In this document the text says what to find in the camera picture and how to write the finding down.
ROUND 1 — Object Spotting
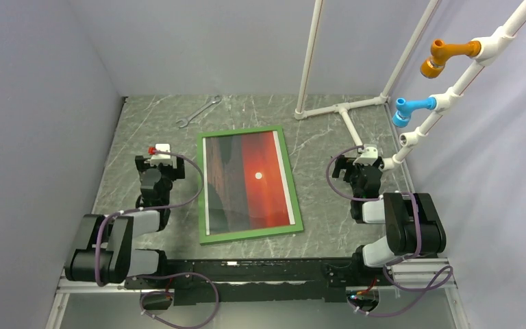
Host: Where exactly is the green wooden photo frame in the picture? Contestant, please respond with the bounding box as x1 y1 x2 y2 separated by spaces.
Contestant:
197 125 305 246

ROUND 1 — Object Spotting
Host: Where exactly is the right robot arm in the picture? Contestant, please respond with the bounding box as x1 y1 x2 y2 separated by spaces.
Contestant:
326 155 447 284

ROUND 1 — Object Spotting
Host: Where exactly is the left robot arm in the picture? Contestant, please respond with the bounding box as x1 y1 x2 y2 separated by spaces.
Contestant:
64 151 186 288

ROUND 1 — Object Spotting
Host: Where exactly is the red sunset photo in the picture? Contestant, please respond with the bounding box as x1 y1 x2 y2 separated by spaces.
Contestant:
202 130 296 236

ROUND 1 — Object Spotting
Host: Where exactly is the blue pipe fitting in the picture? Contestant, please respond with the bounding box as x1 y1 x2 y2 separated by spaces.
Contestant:
392 97 437 127

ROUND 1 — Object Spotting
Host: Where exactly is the silver open-end wrench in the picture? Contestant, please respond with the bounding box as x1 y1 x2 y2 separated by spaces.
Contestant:
177 95 222 129

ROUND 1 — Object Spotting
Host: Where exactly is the orange pipe fitting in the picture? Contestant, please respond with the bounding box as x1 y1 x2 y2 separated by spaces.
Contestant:
420 39 481 79

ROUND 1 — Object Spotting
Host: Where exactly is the white PVC pipe rack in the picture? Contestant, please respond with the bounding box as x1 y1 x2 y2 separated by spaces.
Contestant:
293 0 526 172

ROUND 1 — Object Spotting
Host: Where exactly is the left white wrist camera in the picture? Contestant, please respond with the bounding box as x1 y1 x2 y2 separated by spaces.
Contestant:
148 143 175 166

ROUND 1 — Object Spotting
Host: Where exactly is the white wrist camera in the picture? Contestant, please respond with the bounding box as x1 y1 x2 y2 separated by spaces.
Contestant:
148 143 175 166
353 144 379 166

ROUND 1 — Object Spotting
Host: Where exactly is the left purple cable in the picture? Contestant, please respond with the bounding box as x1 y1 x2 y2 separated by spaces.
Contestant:
92 151 221 329

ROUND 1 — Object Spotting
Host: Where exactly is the purple cable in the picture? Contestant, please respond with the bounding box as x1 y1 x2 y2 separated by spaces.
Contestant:
325 145 454 318
92 151 221 329

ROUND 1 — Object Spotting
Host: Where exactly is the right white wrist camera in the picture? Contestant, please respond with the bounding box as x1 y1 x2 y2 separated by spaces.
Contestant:
353 144 379 166

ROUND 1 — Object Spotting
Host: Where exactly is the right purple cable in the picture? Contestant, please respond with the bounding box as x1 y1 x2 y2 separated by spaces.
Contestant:
325 145 454 318

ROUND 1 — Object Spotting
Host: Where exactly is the aluminium extrusion frame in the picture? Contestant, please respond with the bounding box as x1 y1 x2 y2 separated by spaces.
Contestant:
47 258 469 328

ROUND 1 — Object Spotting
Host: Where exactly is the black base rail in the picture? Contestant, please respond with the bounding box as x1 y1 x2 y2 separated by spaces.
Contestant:
124 254 391 306

